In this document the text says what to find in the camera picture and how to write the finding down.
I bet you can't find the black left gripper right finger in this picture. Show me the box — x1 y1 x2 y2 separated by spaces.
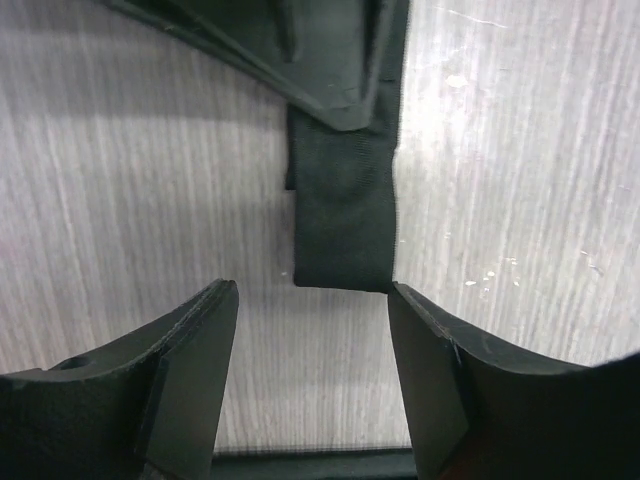
388 283 639 479

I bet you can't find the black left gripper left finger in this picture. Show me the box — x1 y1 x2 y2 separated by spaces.
1 280 238 479

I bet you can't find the black tie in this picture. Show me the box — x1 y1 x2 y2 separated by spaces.
285 1 410 293

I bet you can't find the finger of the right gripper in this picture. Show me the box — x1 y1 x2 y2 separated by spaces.
105 0 395 131

